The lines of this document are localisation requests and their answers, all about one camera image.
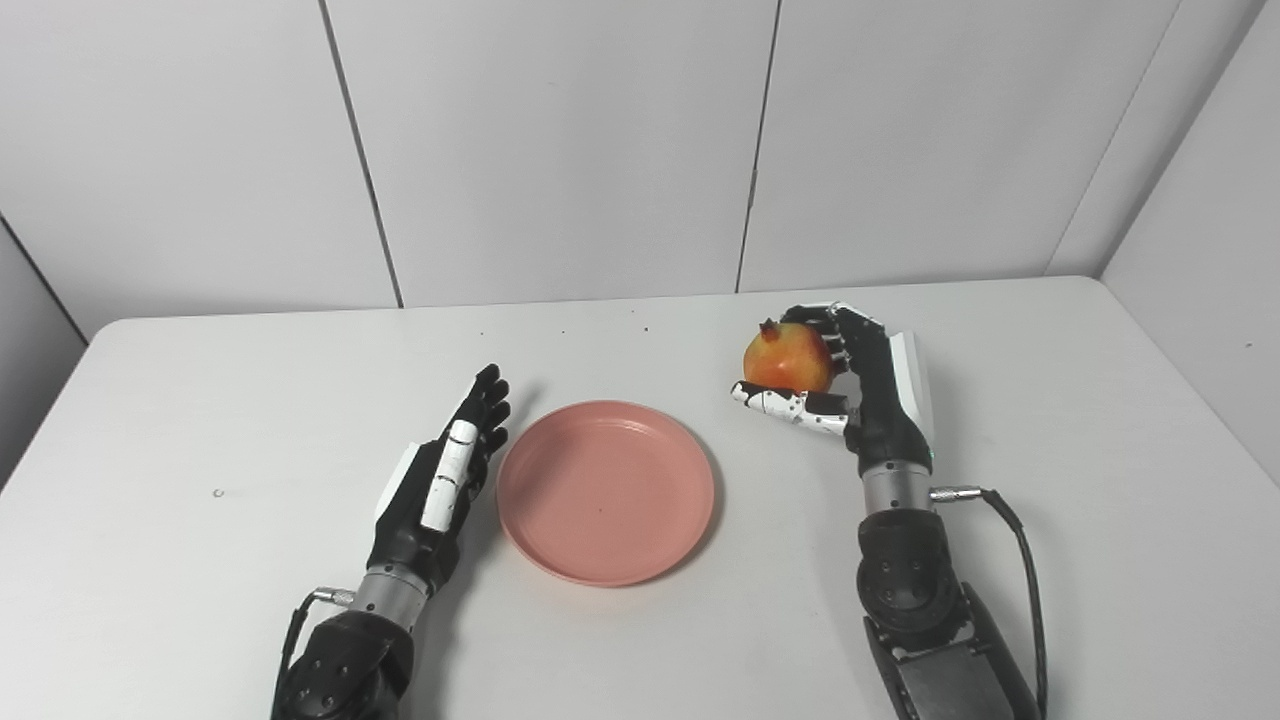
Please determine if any red yellow pomegranate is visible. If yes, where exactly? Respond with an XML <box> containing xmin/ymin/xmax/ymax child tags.
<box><xmin>743</xmin><ymin>319</ymin><xmax>835</xmax><ymax>394</ymax></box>

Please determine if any pink round plate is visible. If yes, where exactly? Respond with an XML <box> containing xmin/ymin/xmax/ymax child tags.
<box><xmin>496</xmin><ymin>400</ymin><xmax>717</xmax><ymax>588</ymax></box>

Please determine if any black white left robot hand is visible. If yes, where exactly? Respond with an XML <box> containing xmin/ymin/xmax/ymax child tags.
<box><xmin>366</xmin><ymin>364</ymin><xmax>512</xmax><ymax>598</ymax></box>

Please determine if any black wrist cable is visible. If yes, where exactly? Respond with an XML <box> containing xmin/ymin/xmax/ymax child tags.
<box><xmin>272</xmin><ymin>588</ymin><xmax>356</xmax><ymax>716</ymax></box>
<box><xmin>930</xmin><ymin>486</ymin><xmax>1049</xmax><ymax>716</ymax></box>

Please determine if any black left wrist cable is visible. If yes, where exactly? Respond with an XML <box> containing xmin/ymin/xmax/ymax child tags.
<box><xmin>272</xmin><ymin>588</ymin><xmax>356</xmax><ymax>716</ymax></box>

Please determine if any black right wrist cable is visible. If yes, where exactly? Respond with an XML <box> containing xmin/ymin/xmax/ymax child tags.
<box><xmin>930</xmin><ymin>486</ymin><xmax>1049</xmax><ymax>716</ymax></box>

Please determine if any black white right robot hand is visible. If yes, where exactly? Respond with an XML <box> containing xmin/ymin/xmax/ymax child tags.
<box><xmin>730</xmin><ymin>302</ymin><xmax>936</xmax><ymax>477</ymax></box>

